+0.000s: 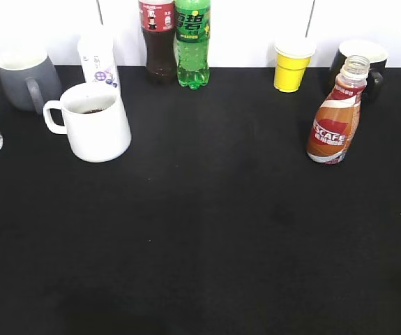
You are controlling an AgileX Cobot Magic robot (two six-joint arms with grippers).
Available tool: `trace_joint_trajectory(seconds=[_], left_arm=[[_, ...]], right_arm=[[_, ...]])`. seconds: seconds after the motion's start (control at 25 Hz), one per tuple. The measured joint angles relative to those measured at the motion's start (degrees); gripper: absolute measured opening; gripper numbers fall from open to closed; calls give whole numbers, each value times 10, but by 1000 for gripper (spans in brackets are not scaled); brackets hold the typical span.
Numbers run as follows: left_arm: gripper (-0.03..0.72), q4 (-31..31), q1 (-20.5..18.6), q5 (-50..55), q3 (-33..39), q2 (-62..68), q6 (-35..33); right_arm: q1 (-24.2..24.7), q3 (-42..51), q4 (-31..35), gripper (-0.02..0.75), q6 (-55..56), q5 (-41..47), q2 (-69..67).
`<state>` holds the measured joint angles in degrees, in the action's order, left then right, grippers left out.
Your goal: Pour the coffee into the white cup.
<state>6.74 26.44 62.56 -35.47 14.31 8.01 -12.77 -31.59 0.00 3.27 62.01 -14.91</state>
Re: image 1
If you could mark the white ceramic mug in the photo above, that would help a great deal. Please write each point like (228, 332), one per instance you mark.
(93, 117)

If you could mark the Nescafe coffee bottle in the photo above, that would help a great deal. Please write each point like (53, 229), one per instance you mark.
(337, 118)

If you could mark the green Sprite bottle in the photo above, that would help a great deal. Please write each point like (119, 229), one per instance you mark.
(193, 28)

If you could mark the yellow paper cup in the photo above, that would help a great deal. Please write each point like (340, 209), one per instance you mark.
(293, 57)

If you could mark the black table cloth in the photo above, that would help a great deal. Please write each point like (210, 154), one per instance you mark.
(214, 221)

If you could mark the cola bottle red label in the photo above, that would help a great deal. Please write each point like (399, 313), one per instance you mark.
(158, 27)

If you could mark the white yogurt drink bottle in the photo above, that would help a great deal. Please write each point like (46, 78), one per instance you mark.
(95, 48)

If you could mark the grey ceramic mug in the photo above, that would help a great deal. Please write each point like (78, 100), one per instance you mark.
(29, 78)

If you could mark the black mug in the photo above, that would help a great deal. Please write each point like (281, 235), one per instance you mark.
(371, 61)

